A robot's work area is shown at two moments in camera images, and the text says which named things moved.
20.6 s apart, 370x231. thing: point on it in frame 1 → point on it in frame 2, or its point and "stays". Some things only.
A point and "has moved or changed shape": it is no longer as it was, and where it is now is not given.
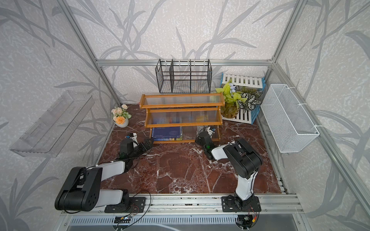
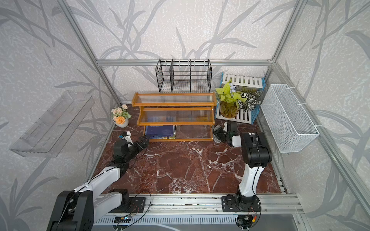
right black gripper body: x=197 y=141 → x=222 y=134
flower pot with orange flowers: x=121 y=116 stays
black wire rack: x=184 y=76 stays
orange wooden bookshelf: x=172 y=109 has moved or changed shape
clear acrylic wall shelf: x=48 y=134 stays
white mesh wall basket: x=291 y=128 stays
